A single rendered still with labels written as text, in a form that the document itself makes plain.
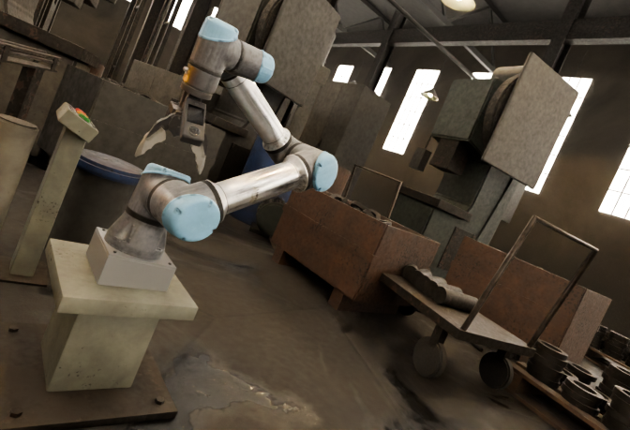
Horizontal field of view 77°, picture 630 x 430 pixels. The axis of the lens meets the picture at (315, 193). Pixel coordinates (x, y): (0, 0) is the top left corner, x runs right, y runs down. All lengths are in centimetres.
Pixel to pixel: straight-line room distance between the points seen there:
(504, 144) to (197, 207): 448
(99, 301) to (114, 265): 10
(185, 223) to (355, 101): 453
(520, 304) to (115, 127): 326
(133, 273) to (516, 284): 308
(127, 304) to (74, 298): 11
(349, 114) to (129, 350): 450
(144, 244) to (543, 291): 306
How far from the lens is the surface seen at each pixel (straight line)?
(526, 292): 363
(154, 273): 112
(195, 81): 93
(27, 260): 172
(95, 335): 115
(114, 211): 190
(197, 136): 88
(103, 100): 289
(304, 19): 436
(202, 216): 96
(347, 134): 529
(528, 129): 539
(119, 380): 126
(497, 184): 570
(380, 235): 243
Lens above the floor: 76
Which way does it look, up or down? 3 degrees down
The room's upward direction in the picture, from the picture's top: 24 degrees clockwise
